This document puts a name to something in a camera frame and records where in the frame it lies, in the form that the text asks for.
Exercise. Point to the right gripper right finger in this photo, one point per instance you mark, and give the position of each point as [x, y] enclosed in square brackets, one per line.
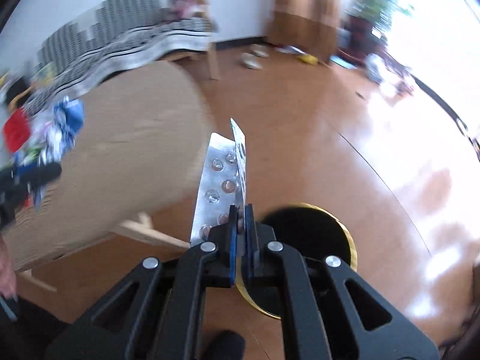
[327, 310]

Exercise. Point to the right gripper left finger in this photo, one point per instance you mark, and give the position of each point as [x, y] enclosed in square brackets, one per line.
[154, 312]

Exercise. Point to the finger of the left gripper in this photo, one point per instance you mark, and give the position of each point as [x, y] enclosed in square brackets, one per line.
[23, 179]

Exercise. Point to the silver pill blister pack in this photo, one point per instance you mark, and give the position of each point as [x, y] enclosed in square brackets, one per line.
[218, 188]

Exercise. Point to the blue white wipes pack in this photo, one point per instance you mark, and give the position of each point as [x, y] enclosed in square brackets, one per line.
[69, 119]

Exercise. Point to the black gold trash bin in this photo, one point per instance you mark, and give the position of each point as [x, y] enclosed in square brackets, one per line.
[311, 230]

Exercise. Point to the person left hand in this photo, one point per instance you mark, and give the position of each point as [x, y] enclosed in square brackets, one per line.
[8, 282]

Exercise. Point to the red plastic child chair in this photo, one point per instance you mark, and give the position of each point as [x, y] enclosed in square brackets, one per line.
[16, 131]

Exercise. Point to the black shoe tip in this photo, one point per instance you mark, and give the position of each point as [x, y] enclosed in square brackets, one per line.
[226, 345]

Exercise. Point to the round wooden table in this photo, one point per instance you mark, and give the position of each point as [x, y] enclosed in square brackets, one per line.
[142, 148]

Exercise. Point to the black white striped sofa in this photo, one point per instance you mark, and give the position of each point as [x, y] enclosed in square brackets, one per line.
[114, 36]

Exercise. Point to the pink cartoon cushion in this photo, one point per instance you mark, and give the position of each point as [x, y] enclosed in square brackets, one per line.
[187, 9]

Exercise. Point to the yellow toy on floor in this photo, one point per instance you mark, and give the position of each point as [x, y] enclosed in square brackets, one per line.
[308, 59]

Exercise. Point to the beige slipper far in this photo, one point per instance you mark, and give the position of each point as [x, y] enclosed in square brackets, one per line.
[260, 51]

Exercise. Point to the brown curtain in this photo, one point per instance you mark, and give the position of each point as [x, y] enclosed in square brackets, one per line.
[310, 25]

